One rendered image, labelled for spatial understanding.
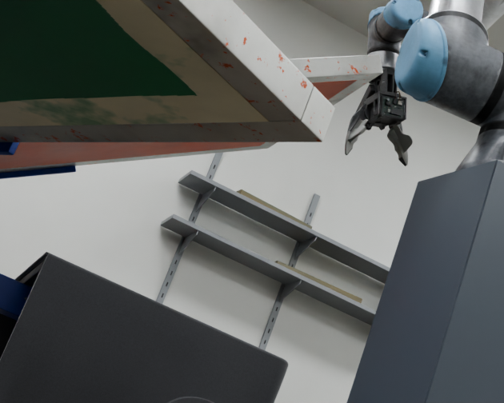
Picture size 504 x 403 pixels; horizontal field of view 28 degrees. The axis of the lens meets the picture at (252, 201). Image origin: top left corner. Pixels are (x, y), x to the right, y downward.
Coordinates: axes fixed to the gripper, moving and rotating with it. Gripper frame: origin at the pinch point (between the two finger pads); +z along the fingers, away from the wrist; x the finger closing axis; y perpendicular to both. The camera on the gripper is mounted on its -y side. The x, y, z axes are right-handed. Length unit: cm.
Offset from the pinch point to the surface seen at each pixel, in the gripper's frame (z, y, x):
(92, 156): 4, -21, -59
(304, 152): -66, -200, 69
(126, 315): 43, 22, -59
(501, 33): -117, -145, 134
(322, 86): -5.7, 22.4, -23.8
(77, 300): 42, 22, -67
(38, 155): 7, -16, -71
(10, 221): -17, -200, -54
